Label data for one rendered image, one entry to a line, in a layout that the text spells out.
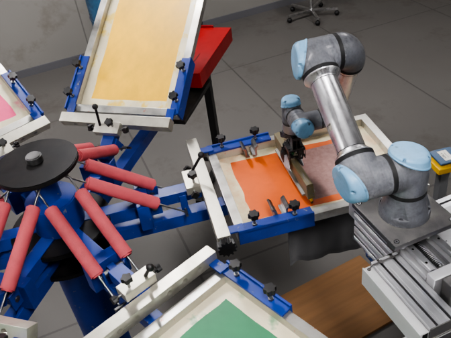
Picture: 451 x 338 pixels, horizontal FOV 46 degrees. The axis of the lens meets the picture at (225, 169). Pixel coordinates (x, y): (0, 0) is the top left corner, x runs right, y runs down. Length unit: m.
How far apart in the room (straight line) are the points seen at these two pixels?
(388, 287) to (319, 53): 0.71
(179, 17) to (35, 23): 3.38
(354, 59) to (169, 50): 1.24
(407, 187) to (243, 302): 0.67
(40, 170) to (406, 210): 1.25
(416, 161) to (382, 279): 0.36
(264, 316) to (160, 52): 1.48
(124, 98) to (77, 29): 3.48
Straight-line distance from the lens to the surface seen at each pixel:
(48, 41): 6.13
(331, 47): 1.68
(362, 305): 3.04
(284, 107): 2.07
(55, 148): 2.14
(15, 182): 2.03
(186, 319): 1.85
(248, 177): 2.35
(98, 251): 2.07
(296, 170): 2.21
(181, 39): 2.75
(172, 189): 2.21
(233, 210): 2.13
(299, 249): 2.32
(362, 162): 1.52
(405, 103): 4.70
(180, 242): 3.49
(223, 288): 1.91
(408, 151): 1.57
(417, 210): 1.64
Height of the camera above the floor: 2.39
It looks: 37 degrees down
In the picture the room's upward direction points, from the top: 9 degrees counter-clockwise
